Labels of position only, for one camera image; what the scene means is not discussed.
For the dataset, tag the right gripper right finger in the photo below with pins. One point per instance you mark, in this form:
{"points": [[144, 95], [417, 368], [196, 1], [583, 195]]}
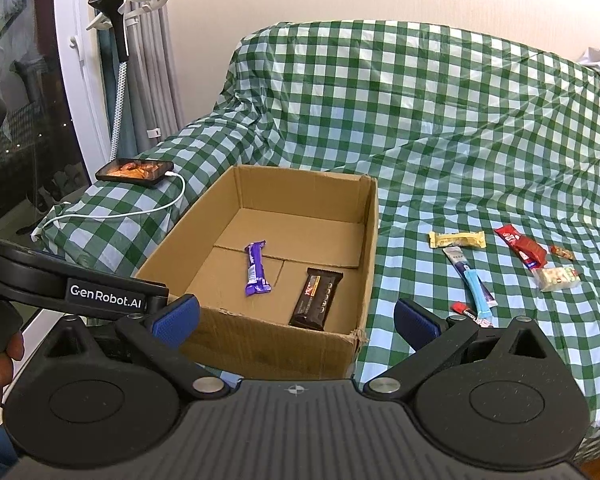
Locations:
{"points": [[439, 344]]}

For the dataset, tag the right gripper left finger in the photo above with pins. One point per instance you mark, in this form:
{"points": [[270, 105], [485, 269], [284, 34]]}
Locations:
{"points": [[156, 337]]}

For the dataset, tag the small red white bar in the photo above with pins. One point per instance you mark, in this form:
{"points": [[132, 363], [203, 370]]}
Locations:
{"points": [[463, 309]]}

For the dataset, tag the light blue stick packet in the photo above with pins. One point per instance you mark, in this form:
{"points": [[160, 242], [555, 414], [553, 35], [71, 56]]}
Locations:
{"points": [[477, 297]]}

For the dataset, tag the white purple stick packet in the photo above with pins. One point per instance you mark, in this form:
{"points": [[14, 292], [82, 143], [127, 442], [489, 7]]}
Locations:
{"points": [[460, 263]]}

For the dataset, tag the purple chocolate bar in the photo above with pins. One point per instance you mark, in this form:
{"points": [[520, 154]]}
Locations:
{"points": [[256, 280]]}

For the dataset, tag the yellow snack bar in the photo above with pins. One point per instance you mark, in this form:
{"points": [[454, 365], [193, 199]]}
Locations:
{"points": [[460, 239]]}

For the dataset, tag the dark brown biscuit pack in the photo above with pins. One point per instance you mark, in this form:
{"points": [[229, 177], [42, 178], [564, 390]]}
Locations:
{"points": [[315, 299]]}

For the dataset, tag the white green snack pack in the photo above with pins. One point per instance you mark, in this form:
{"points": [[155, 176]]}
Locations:
{"points": [[550, 279]]}

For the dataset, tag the red snack packet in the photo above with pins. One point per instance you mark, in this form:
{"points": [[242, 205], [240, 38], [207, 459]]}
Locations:
{"points": [[532, 254]]}

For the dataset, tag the small orange candy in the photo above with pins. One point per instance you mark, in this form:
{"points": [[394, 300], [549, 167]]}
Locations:
{"points": [[561, 252]]}

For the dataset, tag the brown cardboard box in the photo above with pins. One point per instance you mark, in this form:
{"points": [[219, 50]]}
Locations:
{"points": [[308, 219]]}

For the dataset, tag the black smartphone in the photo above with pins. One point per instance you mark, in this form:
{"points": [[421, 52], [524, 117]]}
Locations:
{"points": [[144, 172]]}

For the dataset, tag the green checkered sofa cover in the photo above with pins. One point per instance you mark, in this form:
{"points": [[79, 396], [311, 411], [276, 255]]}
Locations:
{"points": [[462, 132]]}

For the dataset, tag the grey curtain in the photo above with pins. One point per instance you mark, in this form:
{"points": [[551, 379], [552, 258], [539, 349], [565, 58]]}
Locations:
{"points": [[151, 109]]}

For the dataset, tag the black white phone holder stand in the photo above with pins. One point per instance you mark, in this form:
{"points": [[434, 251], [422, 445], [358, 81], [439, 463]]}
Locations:
{"points": [[116, 14]]}

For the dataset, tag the white window frame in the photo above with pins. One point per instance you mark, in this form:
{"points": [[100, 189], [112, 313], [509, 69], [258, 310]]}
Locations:
{"points": [[82, 75]]}

